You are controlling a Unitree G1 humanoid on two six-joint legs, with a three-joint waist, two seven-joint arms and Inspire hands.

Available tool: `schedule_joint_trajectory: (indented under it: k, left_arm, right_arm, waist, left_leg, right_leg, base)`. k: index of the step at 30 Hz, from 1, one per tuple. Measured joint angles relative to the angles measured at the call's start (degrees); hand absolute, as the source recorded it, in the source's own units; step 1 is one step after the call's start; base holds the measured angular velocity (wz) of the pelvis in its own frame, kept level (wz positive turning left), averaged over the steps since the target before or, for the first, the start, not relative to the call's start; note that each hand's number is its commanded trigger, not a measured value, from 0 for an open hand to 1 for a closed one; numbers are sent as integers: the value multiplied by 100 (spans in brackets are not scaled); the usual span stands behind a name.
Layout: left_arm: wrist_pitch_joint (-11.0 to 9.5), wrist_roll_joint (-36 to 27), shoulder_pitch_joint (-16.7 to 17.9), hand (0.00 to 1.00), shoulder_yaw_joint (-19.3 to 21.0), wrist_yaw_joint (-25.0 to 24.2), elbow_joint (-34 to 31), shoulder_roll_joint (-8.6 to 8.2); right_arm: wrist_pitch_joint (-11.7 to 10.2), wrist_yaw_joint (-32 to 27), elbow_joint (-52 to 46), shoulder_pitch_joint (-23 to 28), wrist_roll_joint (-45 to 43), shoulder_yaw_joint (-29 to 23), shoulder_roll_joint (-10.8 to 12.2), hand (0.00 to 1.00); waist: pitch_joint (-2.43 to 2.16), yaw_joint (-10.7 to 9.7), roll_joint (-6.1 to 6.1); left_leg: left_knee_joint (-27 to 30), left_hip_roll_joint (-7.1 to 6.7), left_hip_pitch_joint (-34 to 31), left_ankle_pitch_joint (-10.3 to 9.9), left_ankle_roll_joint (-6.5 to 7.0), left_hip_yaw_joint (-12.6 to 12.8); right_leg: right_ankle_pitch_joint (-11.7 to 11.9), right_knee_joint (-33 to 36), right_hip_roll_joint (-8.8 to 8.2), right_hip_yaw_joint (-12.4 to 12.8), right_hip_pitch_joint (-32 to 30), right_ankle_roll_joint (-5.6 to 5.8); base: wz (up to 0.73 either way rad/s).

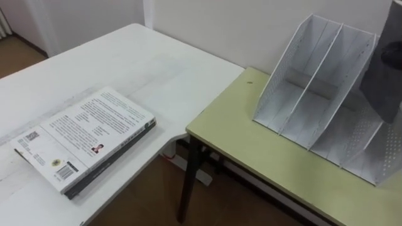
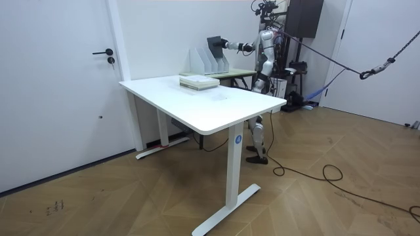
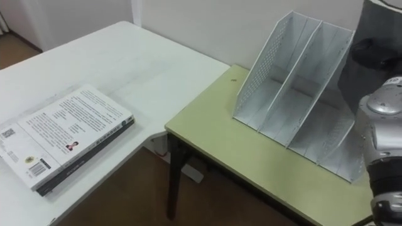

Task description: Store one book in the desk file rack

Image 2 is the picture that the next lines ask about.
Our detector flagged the black equipment stand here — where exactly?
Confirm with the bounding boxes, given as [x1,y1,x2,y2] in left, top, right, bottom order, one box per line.
[283,60,310,113]

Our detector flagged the cable bundle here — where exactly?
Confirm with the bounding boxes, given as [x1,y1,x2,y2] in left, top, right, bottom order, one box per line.
[278,29,420,102]

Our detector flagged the plain white door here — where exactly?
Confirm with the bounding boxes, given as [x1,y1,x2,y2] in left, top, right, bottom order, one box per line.
[320,0,420,127]

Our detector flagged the dark grey book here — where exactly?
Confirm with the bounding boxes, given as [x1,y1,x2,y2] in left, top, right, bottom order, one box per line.
[206,35,224,60]

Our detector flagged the black wall cabinet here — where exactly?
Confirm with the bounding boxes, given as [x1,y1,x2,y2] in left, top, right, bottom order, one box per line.
[284,0,325,39]

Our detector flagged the robot legs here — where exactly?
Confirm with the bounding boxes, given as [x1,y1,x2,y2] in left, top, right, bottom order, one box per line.
[245,75,272,165]

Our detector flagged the robot body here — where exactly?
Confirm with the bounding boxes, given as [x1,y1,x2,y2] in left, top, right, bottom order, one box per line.
[251,0,285,83]

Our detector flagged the black floor cable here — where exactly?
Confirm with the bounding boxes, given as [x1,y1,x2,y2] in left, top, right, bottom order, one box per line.
[264,110,420,226]

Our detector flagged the white cover book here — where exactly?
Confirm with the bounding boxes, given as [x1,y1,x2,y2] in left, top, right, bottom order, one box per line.
[179,75,220,87]

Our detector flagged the white standing desk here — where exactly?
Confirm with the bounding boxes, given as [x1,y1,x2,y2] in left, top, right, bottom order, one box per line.
[118,74,288,236]

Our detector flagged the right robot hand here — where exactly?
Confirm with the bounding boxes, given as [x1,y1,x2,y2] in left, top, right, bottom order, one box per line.
[212,38,229,50]

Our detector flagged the black desk cable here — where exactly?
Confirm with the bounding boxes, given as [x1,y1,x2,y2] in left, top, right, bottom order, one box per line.
[192,130,230,153]

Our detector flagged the white door with handle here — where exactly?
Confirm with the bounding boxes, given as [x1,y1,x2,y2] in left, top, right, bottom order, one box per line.
[0,0,137,197]

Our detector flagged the white box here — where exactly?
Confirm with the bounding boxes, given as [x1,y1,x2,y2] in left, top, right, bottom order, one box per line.
[271,77,288,100]

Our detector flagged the white perforated file organizer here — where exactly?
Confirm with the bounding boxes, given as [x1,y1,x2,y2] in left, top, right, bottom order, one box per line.
[189,47,230,75]

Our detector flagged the pale green desk black legs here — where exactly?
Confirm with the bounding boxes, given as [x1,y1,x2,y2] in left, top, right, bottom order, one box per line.
[179,68,259,91]

